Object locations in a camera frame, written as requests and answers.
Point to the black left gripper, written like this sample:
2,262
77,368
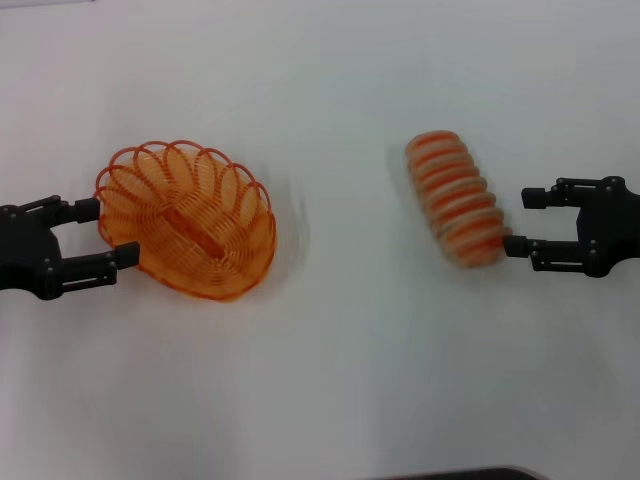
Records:
22,260

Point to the black robot torso edge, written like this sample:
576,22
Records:
465,474

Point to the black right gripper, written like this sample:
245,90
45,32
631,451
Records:
610,240

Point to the orange striped bread roll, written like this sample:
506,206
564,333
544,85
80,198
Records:
460,200

